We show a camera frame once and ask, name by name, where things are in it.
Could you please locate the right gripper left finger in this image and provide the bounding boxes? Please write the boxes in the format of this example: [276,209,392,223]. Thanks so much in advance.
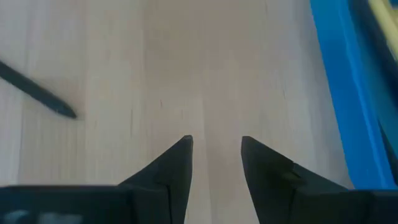
[118,134,194,224]

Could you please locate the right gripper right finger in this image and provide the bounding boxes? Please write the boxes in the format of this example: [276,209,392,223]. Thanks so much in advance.
[241,135,355,224]

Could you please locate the blue plastic supply box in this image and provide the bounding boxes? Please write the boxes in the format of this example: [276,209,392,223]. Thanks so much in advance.
[308,0,398,191]

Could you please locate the matte black pen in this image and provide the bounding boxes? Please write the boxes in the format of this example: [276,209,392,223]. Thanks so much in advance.
[0,60,78,120]

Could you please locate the yellow highlighter pen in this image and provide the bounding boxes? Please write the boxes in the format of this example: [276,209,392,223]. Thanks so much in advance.
[368,0,398,62]

